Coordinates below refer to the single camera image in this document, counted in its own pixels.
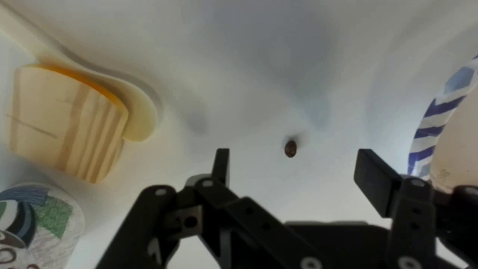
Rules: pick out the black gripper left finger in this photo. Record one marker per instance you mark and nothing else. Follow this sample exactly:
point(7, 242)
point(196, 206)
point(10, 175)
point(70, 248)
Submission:
point(218, 175)

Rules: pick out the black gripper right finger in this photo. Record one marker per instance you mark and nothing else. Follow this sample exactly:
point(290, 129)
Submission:
point(376, 179)

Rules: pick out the brown coffee bean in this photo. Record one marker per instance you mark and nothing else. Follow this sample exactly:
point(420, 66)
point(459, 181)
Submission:
point(290, 148)

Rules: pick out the patterned paper coffee cup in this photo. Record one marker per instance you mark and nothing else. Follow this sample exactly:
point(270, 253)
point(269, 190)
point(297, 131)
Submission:
point(39, 227)

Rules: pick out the blue striped paper bowl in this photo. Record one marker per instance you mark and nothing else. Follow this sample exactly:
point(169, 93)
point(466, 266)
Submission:
point(445, 143)

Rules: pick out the light wooden block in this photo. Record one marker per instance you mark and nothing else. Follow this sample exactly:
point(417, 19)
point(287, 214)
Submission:
point(64, 121)

